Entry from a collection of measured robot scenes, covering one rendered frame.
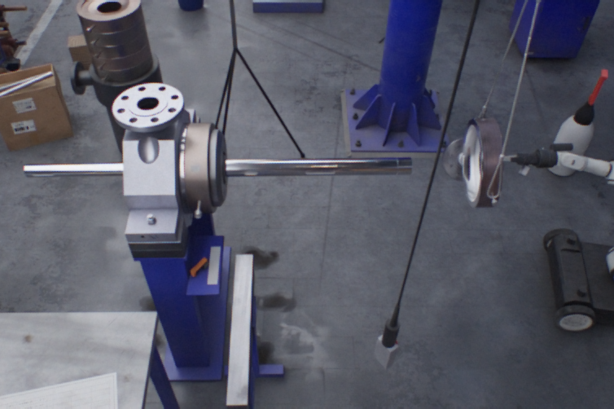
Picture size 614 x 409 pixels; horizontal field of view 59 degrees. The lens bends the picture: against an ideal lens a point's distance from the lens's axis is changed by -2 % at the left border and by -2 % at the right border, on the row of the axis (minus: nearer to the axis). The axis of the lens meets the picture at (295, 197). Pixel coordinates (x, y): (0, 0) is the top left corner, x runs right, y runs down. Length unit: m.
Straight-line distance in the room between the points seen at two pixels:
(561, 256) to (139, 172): 2.36
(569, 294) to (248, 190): 2.01
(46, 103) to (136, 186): 2.18
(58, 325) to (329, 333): 1.44
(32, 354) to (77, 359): 0.17
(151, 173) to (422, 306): 1.77
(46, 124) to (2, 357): 2.37
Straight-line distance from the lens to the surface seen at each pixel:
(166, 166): 2.08
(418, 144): 4.03
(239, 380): 1.98
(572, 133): 3.99
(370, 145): 3.99
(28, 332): 2.26
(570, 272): 3.39
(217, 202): 2.21
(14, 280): 3.60
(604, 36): 6.00
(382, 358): 1.95
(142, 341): 2.10
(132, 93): 2.18
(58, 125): 4.32
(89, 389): 2.07
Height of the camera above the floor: 2.67
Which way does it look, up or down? 47 degrees down
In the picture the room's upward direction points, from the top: 1 degrees clockwise
